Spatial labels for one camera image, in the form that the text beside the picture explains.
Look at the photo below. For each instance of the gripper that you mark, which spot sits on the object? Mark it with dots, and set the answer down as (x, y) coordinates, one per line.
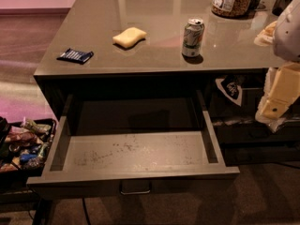
(288, 37)

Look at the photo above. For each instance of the grey top drawer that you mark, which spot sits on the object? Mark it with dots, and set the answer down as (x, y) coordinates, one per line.
(168, 141)

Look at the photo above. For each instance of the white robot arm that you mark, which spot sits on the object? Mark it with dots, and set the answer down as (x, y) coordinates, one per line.
(284, 34)

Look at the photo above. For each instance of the grey drawer cabinet counter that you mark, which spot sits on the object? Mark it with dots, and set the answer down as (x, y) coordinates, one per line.
(155, 67)

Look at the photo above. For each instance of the black white snack bag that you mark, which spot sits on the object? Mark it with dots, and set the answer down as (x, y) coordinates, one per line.
(230, 89)

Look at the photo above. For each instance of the large jar of nuts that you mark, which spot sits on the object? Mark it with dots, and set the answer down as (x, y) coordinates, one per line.
(230, 8)

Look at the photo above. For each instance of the green white soda can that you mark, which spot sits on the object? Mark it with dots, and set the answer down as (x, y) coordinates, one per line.
(193, 36)

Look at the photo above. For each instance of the yellow sponge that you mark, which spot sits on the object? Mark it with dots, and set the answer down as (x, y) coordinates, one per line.
(129, 37)

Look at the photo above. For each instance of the blue snack packet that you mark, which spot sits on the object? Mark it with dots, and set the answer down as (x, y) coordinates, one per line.
(74, 56)

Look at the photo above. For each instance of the black bin of snacks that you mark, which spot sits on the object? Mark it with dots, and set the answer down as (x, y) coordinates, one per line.
(24, 149)

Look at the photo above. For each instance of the metal drawer handle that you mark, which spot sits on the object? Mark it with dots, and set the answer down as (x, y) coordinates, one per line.
(135, 187)

